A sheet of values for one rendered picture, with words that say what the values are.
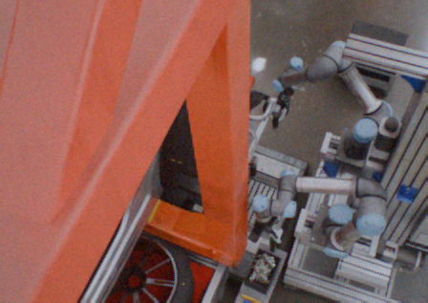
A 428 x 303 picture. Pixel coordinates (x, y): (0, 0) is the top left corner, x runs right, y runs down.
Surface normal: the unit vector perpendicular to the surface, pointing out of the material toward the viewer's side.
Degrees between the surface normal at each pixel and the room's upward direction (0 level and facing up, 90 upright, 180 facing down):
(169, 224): 0
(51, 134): 40
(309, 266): 0
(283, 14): 0
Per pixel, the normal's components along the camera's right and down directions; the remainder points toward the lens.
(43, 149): -0.29, 0.18
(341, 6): -0.04, -0.47
